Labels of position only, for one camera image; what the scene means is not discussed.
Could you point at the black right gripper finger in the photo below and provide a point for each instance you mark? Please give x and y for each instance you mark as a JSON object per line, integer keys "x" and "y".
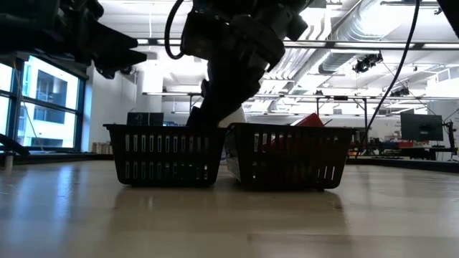
{"x": 205, "y": 89}
{"x": 233, "y": 86}

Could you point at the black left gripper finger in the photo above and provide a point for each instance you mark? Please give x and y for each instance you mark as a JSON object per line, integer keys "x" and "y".
{"x": 118, "y": 60}
{"x": 111, "y": 39}

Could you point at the small red box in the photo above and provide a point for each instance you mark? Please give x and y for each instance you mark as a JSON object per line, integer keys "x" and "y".
{"x": 310, "y": 120}

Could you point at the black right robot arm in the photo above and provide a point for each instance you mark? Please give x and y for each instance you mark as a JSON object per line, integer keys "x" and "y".
{"x": 452, "y": 10}

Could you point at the large dark-framed window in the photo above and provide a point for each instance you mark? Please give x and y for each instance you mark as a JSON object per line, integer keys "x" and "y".
{"x": 50, "y": 89}

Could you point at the black background box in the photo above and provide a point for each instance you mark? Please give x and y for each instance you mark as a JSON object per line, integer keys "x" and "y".
{"x": 143, "y": 118}

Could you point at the black slotted plastic basket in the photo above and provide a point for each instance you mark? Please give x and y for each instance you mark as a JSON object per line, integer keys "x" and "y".
{"x": 287, "y": 157}
{"x": 165, "y": 156}

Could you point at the beige background blocks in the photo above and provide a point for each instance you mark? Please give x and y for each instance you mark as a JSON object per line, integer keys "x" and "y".
{"x": 100, "y": 147}

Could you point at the black ceiling spotlight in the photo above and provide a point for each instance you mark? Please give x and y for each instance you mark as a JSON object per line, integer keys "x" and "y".
{"x": 365, "y": 63}

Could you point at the long ceiling light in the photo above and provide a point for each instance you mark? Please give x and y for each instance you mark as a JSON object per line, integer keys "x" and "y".
{"x": 376, "y": 45}

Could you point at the black computer monitor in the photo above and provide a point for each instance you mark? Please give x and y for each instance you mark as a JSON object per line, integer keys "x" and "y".
{"x": 421, "y": 127}

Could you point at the long background workbench frame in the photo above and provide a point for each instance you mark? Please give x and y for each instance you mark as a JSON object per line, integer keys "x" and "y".
{"x": 317, "y": 111}

